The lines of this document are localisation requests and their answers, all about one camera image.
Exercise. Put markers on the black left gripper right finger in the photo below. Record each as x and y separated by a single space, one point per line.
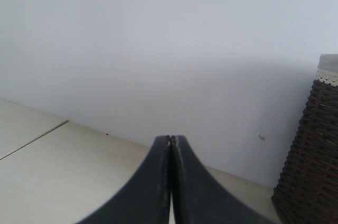
198 197

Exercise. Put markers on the dark brown wicker basket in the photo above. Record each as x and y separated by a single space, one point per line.
306 191

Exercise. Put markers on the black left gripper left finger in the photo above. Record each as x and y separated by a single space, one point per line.
145 197

